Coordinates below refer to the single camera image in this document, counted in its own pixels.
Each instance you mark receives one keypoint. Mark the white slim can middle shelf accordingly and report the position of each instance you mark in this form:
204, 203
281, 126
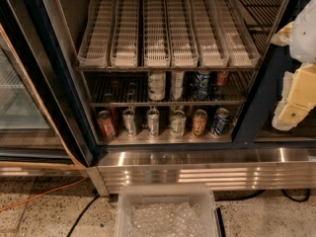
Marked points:
177, 84

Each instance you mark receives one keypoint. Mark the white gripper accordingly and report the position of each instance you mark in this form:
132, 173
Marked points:
305, 39

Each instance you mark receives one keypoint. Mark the blue can shelf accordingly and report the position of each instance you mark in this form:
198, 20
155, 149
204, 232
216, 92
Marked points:
200, 86
220, 121

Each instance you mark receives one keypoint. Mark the blue can bottom shelf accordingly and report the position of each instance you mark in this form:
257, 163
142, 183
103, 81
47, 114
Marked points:
220, 121

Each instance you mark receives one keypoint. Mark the steel fridge base grille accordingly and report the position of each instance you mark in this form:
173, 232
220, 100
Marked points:
221, 170

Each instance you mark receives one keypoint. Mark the white tall can middle shelf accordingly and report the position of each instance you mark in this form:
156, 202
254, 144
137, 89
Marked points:
156, 86

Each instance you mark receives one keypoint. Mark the orange can shelf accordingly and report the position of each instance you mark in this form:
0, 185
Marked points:
221, 78
199, 123

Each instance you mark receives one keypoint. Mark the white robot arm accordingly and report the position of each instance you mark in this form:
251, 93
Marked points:
298, 95

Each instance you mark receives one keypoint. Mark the red can bottom shelf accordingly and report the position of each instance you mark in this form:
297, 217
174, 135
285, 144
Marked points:
106, 124

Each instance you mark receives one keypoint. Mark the orange can middle shelf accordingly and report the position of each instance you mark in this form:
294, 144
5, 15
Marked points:
221, 78

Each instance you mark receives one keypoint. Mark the bubble wrap in bin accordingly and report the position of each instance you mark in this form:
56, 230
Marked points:
165, 220

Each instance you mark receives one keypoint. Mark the silver green can bottom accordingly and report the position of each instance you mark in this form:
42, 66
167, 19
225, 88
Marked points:
178, 123

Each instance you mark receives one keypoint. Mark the glass fridge door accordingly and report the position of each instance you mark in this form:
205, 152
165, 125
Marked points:
41, 116

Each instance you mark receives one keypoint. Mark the blue can middle shelf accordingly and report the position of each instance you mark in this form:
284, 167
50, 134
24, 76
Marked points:
200, 86

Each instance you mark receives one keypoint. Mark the clear plastic bin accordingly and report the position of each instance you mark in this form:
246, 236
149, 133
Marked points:
198, 195

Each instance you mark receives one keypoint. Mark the orange can bottom shelf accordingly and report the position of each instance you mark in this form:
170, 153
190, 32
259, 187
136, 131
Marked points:
199, 123

